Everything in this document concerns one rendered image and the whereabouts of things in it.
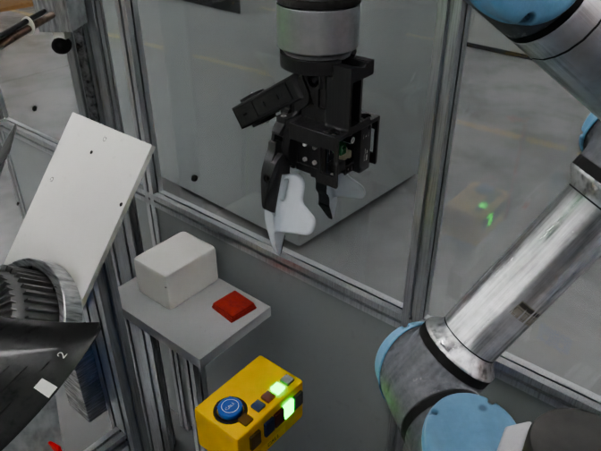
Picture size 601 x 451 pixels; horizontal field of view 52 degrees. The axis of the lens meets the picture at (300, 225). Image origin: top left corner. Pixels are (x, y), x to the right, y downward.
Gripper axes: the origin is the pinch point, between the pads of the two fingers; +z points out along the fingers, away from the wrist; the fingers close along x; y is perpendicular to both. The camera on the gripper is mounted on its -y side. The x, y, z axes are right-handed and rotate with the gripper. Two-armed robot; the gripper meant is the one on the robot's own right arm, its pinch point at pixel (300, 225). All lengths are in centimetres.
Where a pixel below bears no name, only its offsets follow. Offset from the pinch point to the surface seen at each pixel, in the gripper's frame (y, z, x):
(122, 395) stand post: -60, 75, 6
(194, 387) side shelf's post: -60, 90, 28
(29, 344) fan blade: -35.9, 25.7, -18.5
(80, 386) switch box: -69, 73, 1
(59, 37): -84, -2, 23
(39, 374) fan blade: -29.4, 25.8, -20.8
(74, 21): -82, -5, 26
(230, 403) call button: -14.9, 39.8, 0.5
